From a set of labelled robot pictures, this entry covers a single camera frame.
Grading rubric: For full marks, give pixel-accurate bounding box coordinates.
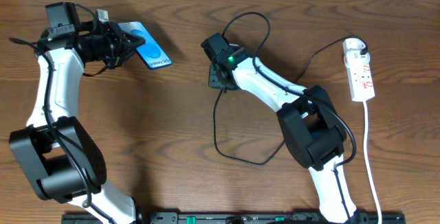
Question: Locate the blue Galaxy smartphone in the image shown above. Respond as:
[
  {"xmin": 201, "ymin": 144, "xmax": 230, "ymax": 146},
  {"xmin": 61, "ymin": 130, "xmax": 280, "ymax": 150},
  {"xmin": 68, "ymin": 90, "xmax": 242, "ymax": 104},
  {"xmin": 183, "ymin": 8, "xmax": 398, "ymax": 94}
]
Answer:
[{"xmin": 119, "ymin": 21, "xmax": 173, "ymax": 70}]

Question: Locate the black USB charging cable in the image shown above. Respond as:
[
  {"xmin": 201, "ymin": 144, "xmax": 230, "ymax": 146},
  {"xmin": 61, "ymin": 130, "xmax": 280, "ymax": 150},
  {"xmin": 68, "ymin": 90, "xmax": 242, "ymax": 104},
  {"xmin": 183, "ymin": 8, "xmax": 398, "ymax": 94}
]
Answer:
[{"xmin": 212, "ymin": 36, "xmax": 369, "ymax": 167}]

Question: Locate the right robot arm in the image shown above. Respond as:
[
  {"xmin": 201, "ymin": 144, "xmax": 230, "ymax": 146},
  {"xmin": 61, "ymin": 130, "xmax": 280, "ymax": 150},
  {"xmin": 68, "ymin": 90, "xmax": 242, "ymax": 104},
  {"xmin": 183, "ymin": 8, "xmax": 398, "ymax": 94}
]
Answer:
[{"xmin": 201, "ymin": 33, "xmax": 357, "ymax": 223}]

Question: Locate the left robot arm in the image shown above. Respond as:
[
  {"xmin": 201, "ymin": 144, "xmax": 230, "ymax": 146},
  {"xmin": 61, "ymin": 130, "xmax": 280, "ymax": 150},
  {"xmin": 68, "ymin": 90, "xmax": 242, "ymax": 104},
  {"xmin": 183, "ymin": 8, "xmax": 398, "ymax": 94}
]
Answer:
[{"xmin": 9, "ymin": 2, "xmax": 150, "ymax": 223}]

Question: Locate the white USB charger plug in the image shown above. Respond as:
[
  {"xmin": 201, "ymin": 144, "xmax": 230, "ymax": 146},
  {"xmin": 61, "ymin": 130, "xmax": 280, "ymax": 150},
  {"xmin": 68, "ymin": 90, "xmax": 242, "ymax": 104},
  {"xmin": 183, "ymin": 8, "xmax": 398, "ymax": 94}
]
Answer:
[{"xmin": 342, "ymin": 37, "xmax": 368, "ymax": 55}]

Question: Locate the white power strip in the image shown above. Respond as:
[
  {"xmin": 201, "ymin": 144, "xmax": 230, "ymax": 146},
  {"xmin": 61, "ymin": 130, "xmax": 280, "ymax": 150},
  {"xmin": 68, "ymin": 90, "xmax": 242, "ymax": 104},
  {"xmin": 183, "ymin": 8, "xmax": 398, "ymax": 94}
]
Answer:
[{"xmin": 343, "ymin": 50, "xmax": 375, "ymax": 102}]

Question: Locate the white power strip cord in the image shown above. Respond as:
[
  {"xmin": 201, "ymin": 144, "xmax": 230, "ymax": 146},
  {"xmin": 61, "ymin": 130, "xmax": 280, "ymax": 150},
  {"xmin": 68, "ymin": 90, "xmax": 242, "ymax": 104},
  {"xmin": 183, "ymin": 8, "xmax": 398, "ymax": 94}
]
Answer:
[{"xmin": 362, "ymin": 100, "xmax": 383, "ymax": 224}]

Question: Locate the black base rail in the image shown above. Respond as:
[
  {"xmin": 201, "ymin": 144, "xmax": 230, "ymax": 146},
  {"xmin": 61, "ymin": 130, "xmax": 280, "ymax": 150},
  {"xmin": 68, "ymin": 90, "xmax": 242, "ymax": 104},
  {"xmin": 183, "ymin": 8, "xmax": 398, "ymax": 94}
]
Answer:
[{"xmin": 60, "ymin": 212, "xmax": 406, "ymax": 224}]

